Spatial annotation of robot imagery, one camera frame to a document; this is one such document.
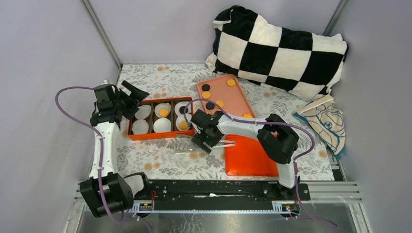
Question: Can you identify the black sandwich cookie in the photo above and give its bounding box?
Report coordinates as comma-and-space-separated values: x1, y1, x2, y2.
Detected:
201, 84, 210, 92
206, 102, 215, 110
179, 106, 189, 114

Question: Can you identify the orange fish-shaped cookie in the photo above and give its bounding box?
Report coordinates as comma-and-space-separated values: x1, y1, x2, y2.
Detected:
243, 113, 253, 118

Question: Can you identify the orange box lid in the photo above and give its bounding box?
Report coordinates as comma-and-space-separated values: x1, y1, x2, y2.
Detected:
224, 134, 278, 177

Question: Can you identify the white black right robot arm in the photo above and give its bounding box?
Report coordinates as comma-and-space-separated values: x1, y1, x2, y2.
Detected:
190, 110, 299, 200

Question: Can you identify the black white checkered pillow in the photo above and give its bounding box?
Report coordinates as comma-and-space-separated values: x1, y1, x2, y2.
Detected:
206, 5, 348, 101

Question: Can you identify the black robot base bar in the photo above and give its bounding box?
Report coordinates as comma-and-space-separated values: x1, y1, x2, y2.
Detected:
131, 180, 311, 212

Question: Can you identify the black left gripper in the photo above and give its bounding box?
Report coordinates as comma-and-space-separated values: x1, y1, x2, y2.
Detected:
113, 81, 150, 119

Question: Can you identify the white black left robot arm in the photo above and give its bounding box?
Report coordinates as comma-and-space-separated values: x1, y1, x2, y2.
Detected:
80, 81, 151, 218

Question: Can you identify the orange compartment box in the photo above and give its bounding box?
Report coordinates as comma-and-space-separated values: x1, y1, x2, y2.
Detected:
127, 97, 194, 141

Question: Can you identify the cream blue printed cloth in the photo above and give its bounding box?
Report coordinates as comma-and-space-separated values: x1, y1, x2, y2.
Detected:
293, 95, 345, 160

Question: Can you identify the pink cookie tray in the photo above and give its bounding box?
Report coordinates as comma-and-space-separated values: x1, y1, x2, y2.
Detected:
196, 74, 256, 118

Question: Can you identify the swirl butter cookie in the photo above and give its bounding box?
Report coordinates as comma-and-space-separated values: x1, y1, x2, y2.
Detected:
179, 121, 189, 131

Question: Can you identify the floral tablecloth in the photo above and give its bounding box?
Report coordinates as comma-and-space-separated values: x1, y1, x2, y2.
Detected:
117, 64, 334, 181

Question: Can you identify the white paper cupcake liner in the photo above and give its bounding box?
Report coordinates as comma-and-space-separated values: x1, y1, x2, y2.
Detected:
174, 101, 191, 116
135, 105, 152, 120
154, 103, 171, 118
175, 114, 192, 131
132, 119, 149, 135
153, 118, 172, 133

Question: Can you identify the round yellow biscuit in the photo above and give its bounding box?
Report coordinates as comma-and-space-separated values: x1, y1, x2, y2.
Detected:
226, 79, 236, 87
159, 108, 169, 117
215, 100, 224, 108
201, 91, 211, 100

